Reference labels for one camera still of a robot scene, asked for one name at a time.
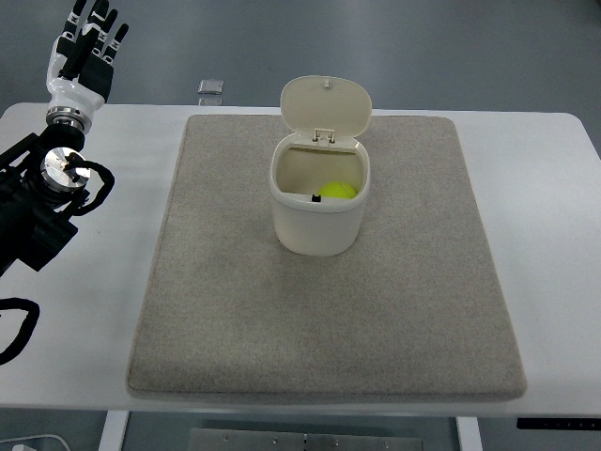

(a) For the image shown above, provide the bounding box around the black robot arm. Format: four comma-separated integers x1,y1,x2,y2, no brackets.
1,123,115,272

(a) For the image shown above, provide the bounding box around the grey felt mat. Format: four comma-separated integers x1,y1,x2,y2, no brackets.
127,115,527,403

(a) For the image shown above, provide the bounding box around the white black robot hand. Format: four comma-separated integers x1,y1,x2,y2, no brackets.
46,0,129,133

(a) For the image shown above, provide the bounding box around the cream lidded plastic bin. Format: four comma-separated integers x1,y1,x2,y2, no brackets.
269,75,372,257

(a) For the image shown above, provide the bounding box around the white table leg right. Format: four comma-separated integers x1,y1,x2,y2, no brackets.
455,417,484,451

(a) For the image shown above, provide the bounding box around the clear plastic floor piece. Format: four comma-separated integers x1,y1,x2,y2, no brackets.
198,79,224,95

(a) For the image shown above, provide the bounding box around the white object floor corner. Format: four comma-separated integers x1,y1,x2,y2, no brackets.
1,434,71,451

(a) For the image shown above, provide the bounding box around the black table control panel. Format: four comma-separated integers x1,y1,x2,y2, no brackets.
516,417,601,431

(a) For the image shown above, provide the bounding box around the white table leg left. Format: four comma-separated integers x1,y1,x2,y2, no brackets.
98,411,130,451

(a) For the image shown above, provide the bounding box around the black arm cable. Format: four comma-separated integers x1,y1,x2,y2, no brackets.
0,297,41,366

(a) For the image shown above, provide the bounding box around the yellow tennis ball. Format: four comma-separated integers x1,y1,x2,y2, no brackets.
317,181,357,199

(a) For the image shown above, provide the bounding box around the white table leg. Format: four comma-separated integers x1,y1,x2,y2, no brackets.
98,411,130,451
455,417,484,451

